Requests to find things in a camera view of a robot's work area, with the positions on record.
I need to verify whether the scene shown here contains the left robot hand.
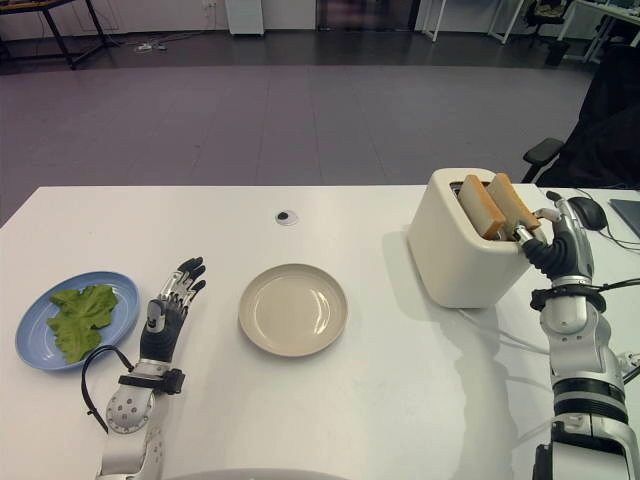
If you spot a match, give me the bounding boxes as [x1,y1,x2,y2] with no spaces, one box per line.
[138,256,208,370]

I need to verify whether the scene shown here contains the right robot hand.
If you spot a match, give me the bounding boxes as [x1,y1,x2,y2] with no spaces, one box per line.
[513,190,596,288]

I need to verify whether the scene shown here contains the bread slice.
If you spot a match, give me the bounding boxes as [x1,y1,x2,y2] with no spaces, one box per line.
[486,172,542,237]
[458,174,507,241]

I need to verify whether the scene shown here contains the black computer mouse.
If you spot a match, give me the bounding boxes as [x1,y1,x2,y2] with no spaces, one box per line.
[568,196,607,232]

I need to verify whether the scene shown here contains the green lettuce leaf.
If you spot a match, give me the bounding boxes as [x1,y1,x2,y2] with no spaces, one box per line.
[47,283,120,362]

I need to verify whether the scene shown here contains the blue plate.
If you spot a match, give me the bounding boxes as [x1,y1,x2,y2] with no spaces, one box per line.
[14,271,141,373]

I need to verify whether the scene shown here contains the cream toaster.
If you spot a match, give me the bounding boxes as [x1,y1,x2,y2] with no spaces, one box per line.
[406,168,534,310]

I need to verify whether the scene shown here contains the black office chair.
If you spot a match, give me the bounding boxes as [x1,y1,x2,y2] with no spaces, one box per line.
[521,43,640,190]

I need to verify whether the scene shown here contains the beige plate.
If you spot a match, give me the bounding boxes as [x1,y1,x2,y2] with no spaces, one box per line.
[237,263,349,359]

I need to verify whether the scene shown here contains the black cable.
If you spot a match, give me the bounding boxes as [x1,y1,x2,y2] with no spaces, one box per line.
[80,345,136,434]
[589,279,640,293]

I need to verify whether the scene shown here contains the white cord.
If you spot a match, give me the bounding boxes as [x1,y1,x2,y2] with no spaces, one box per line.
[457,305,554,357]

